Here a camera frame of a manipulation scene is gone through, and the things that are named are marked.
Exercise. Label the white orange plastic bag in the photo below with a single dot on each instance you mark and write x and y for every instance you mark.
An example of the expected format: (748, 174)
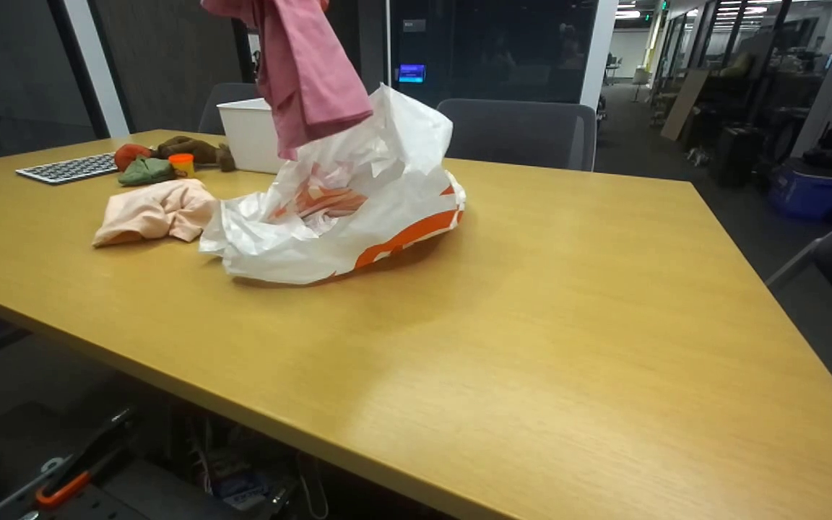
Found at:
(348, 210)

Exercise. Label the leaning wooden board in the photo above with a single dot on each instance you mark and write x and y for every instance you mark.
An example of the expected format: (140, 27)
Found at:
(682, 104)

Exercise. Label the pink shirt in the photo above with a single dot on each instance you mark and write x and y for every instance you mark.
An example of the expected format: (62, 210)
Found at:
(305, 73)

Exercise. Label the grey office chair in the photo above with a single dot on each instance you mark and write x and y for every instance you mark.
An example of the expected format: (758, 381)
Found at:
(522, 131)

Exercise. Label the green plush toy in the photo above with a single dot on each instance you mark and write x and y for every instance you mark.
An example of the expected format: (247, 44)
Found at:
(146, 171)

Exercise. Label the red-orange plush toy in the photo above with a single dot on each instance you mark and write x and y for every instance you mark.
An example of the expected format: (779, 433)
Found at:
(132, 154)

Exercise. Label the blue storage bin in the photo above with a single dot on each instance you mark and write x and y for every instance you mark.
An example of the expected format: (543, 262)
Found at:
(809, 192)

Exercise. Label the dark cabinet with blue display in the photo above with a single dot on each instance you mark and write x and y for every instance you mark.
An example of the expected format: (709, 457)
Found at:
(493, 44)

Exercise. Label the peach shirt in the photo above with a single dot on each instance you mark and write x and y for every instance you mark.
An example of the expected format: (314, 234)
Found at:
(152, 210)

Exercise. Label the brown plush toy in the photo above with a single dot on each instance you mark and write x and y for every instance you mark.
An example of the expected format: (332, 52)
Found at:
(188, 148)

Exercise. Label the white keyboard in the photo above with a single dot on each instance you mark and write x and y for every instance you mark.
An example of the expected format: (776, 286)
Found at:
(68, 169)

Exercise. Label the small orange block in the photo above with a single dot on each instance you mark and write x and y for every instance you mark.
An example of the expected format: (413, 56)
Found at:
(181, 161)

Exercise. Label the white box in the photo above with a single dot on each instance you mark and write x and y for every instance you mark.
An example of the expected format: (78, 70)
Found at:
(247, 131)

